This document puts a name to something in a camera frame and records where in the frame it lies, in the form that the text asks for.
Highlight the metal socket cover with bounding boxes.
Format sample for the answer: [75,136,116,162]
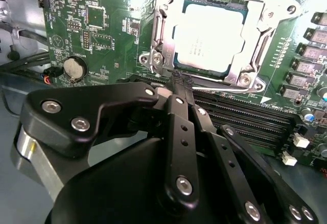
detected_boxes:
[153,0,279,92]

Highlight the metal locking lever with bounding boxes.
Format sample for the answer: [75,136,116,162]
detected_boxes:
[191,85,256,92]
[151,9,167,74]

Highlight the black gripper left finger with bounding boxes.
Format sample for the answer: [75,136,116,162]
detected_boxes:
[14,72,200,211]

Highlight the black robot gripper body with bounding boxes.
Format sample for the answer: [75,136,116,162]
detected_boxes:
[43,137,242,224]

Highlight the silver CPU plate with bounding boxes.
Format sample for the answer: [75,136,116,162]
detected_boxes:
[173,0,250,73]

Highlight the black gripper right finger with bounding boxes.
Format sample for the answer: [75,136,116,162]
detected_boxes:
[183,77,319,224]

